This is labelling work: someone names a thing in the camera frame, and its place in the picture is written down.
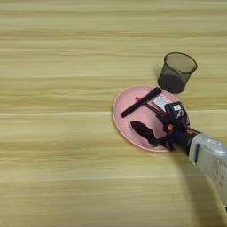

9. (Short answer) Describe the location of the white boxed eraser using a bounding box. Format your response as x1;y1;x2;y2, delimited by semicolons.
153;94;173;113

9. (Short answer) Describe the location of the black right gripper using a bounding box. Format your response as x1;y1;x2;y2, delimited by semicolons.
129;112;202;155

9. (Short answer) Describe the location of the pink round plate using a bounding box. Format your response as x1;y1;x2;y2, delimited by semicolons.
112;85;192;153

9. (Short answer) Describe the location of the black mesh pen cup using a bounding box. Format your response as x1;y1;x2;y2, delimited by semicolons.
157;51;198;95

